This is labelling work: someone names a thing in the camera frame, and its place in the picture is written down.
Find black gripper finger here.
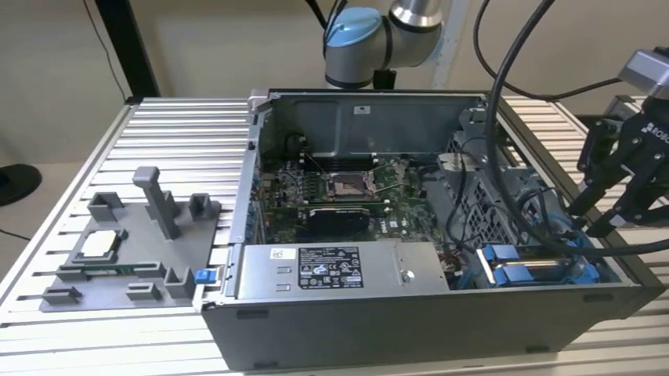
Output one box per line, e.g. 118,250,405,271
568,116,632,219
587,158,669,238

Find black disk wire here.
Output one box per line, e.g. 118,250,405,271
520,186,560,246

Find blue disk wire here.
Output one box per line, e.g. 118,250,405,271
531,191,585,255

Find grey disk bay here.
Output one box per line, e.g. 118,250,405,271
476,218,627,291

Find grey perforated drive cage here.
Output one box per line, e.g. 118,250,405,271
421,128,545,251

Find white vertical profile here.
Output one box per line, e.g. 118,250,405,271
431,0,467,89

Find green motherboard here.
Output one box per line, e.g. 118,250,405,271
258,153,445,247

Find CPU socket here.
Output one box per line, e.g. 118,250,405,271
324,170,381,199

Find silver power supply unit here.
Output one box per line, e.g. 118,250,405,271
238,240,452,295

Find black graphics card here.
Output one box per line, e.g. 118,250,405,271
306,207,372,241

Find dark grey PC case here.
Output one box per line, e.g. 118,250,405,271
190,88,668,371

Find grey parts rack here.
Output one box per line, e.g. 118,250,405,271
39,166,226,313

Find silver CPU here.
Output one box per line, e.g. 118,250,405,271
83,231,119,258

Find green RAM stick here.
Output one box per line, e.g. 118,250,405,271
59,262,162,277

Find black round stand base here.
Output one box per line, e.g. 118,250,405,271
0,164,43,208

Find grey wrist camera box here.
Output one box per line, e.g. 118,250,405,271
619,49,669,97

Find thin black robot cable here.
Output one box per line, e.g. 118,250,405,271
472,0,627,102

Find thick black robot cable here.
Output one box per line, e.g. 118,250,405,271
488,0,669,259

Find black wire in case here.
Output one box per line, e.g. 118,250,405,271
447,135,496,251

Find black cables behind arm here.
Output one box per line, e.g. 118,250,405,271
306,0,349,31

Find black vertical frame post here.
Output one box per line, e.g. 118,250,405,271
97,0,162,99

